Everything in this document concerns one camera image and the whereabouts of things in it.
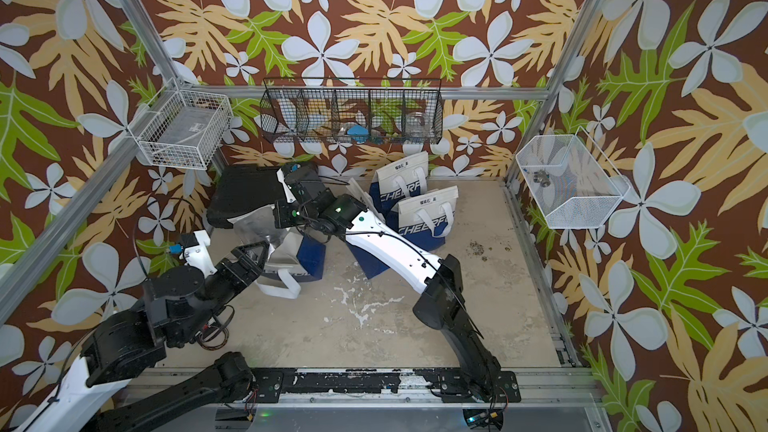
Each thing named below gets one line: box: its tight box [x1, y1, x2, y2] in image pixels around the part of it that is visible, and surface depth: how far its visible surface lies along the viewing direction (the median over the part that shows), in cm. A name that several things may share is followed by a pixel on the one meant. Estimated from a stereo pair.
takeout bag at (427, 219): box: [385, 185, 459, 252], surface depth 85 cm
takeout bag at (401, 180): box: [369, 151, 429, 220], surface depth 95 cm
